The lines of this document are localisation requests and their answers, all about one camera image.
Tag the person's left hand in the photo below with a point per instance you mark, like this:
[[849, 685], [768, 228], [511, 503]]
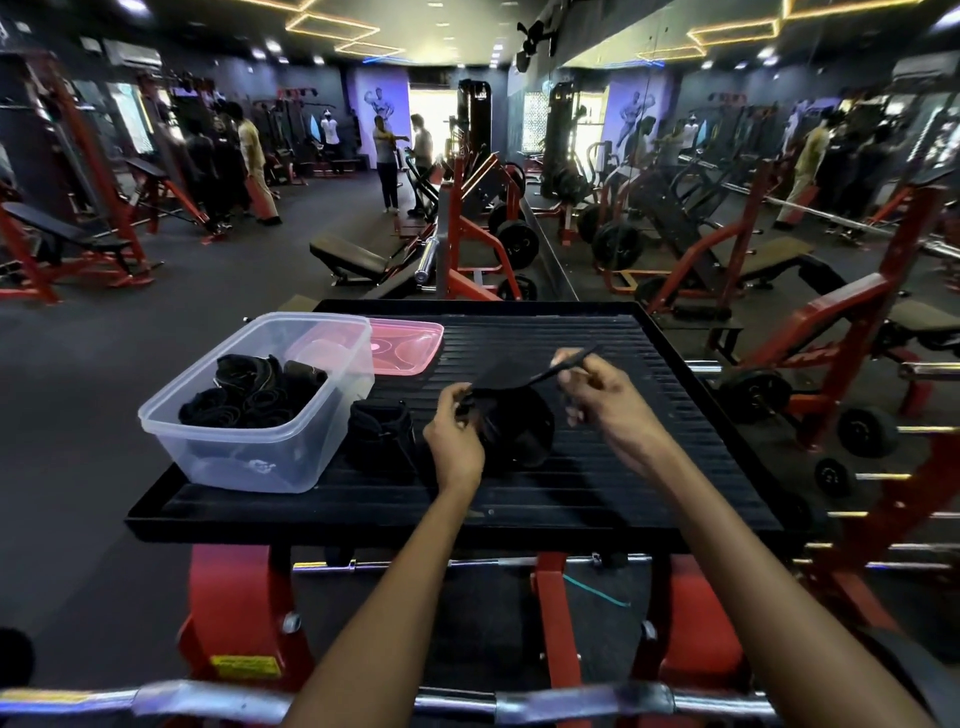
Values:
[[454, 450]]

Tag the person's right hand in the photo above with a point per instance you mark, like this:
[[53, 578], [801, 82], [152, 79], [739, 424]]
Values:
[[611, 412]]

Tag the pink plastic lid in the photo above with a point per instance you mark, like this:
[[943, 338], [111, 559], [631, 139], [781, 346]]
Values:
[[409, 345]]

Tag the clear plastic container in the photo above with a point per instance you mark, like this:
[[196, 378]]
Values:
[[247, 465]]

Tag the person's left forearm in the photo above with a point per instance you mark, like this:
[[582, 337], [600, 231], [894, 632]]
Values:
[[375, 637]]

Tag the person's right forearm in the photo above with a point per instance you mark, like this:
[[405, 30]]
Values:
[[765, 592]]

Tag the black ribbed platform tray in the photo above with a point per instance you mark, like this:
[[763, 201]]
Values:
[[637, 465]]

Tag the thin chrome bar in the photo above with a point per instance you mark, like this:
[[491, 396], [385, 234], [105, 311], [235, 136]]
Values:
[[487, 561]]

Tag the chrome barbell sleeve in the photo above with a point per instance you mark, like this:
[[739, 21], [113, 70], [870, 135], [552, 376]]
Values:
[[426, 261]]

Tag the black weight plate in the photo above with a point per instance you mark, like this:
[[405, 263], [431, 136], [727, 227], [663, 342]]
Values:
[[517, 245]]

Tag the black low bench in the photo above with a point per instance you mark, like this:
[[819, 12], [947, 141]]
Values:
[[349, 256]]

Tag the red plate-loaded machine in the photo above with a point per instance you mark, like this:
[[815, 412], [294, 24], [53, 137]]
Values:
[[456, 225]]

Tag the chrome curl bar black plates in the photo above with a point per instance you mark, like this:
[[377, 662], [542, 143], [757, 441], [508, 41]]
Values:
[[210, 701]]

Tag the red incline bench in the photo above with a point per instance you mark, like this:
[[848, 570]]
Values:
[[146, 166]]

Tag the yellow led ceiling light frames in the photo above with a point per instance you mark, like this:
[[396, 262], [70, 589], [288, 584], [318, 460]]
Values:
[[330, 26]]

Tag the red power rack with bench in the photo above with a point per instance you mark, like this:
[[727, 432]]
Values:
[[52, 225]]

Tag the white air conditioner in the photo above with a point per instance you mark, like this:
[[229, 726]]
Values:
[[133, 54]]

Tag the large wall mirror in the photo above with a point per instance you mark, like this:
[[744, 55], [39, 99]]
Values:
[[825, 225]]

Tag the purple bodybuilder wall mural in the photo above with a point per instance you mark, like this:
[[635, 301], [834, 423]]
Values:
[[379, 97]]

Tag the black wall fan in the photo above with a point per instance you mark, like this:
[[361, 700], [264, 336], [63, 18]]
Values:
[[534, 41]]

